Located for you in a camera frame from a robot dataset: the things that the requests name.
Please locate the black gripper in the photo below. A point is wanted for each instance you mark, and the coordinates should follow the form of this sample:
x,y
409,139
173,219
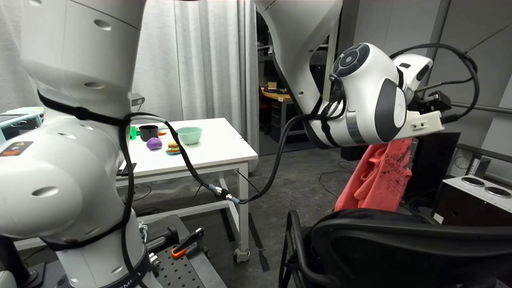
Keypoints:
x,y
435,103

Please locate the salmon pink sweatshirt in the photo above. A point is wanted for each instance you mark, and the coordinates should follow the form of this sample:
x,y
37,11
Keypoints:
x,y
376,178

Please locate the black office chair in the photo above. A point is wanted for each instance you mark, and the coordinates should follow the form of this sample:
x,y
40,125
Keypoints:
x,y
405,250

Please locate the low black white-topped cabinet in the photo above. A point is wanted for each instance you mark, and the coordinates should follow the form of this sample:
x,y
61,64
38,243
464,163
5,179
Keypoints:
x,y
472,200

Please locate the wooden workbench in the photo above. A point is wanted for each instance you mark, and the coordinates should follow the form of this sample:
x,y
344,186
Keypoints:
x,y
277,96

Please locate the white rolling table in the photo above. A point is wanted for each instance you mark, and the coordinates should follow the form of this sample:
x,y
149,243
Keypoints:
x,y
213,146

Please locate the white curtain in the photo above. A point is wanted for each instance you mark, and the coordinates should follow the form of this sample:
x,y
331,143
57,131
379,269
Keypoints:
x,y
201,64

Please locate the teal bowl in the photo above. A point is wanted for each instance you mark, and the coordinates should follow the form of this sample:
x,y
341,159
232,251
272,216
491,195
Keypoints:
x,y
189,135

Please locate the toy burger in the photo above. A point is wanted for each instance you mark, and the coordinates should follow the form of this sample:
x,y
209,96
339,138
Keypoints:
x,y
173,147

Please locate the purple toy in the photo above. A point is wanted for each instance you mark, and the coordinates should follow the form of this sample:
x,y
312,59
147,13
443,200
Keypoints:
x,y
153,143

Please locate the black cup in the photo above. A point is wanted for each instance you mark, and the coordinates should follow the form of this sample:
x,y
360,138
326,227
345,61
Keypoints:
x,y
149,131

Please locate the green toy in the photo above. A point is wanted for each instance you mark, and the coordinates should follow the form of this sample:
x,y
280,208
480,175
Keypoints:
x,y
133,133

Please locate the teal screen device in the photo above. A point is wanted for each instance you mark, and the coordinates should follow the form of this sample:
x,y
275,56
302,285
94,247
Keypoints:
x,y
17,122

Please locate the grey wall handrail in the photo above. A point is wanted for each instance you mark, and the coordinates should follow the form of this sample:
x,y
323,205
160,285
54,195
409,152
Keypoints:
x,y
481,107

